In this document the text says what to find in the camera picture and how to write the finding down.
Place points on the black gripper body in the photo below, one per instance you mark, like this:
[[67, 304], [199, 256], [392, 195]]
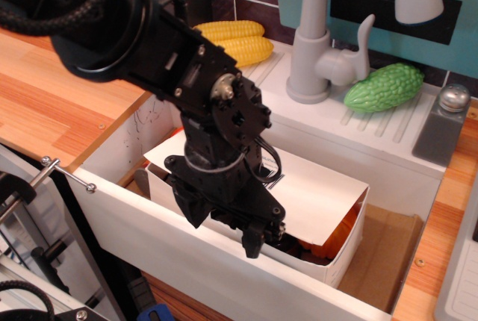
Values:
[[230, 195]]

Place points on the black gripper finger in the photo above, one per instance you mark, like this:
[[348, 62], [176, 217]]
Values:
[[274, 234], [253, 239]]

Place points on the white cardboard box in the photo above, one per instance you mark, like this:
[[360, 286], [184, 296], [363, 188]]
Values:
[[315, 199]]

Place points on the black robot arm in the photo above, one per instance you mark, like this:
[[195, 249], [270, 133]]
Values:
[[150, 44]]

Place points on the orange toy in box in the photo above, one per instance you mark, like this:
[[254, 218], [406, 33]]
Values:
[[336, 240]]

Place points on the white toy sink basin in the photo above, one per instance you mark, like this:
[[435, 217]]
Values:
[[412, 212]]

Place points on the lower yellow toy corn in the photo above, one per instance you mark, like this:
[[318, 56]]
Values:
[[247, 50]]

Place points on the yellow toy corn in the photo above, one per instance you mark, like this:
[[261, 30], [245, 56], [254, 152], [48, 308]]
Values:
[[228, 30], [247, 50]]

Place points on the grey toy faucet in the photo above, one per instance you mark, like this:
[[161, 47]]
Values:
[[316, 65]]

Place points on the upper yellow toy corn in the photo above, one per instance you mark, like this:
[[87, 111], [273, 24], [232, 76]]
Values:
[[228, 30]]

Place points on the grey shaker bottle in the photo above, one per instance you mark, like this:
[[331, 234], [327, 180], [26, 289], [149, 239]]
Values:
[[439, 135]]

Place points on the green toy bitter gourd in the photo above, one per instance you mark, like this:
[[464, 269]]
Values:
[[385, 88]]

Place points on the grey tray at right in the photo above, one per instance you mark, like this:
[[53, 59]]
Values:
[[457, 299]]

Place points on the metal table clamp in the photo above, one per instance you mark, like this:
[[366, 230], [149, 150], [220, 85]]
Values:
[[16, 191]]

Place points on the teal backsplash panel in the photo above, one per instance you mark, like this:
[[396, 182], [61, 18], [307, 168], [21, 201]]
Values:
[[440, 33]]

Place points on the blue clamp handle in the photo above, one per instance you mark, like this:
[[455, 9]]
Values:
[[158, 312]]

